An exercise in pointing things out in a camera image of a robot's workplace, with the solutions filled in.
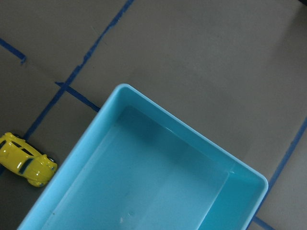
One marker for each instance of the yellow beetle toy car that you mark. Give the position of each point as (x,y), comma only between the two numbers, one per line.
(21,158)

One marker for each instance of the light blue plastic bin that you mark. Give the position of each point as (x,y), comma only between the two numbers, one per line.
(138,167)

